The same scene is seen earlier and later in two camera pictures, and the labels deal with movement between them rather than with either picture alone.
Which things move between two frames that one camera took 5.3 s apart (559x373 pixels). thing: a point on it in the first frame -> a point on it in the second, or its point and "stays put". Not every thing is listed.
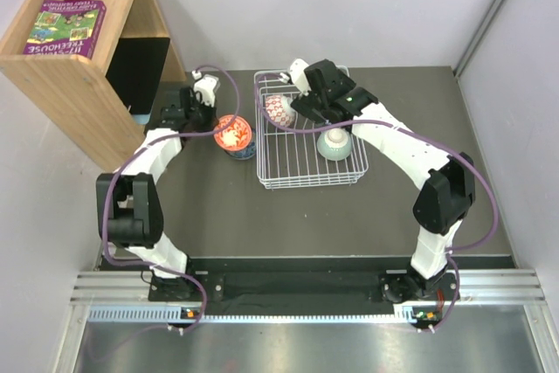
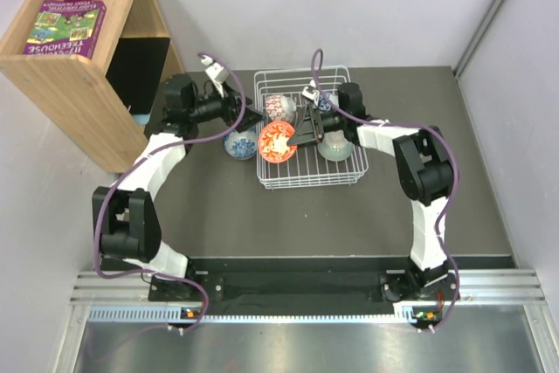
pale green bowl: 334,144 stays put
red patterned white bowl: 279,109 stays put
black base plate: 226,292 stays put
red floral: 236,136 -> 272,142
